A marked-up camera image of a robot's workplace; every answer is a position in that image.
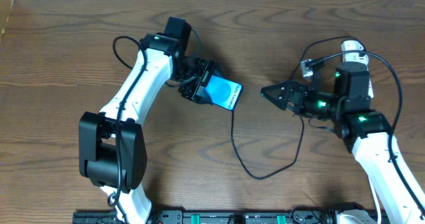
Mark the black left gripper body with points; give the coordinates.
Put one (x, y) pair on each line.
(198, 80)

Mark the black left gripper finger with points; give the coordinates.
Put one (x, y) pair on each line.
(201, 96)
(216, 70)

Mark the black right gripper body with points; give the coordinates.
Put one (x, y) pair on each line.
(295, 96)

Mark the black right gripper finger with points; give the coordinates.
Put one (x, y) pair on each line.
(286, 85)
(280, 98)

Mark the blue Galaxy smartphone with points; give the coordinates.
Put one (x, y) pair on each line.
(223, 92)

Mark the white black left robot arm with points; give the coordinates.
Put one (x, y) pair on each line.
(112, 153)

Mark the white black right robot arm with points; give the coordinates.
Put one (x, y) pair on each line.
(366, 133)

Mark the white USB charger plug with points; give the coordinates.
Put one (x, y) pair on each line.
(353, 56)

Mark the white power strip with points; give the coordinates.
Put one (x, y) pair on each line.
(370, 89)

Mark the brown cardboard side panel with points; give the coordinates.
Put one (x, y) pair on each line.
(5, 11)

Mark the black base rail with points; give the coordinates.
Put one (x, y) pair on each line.
(174, 215)

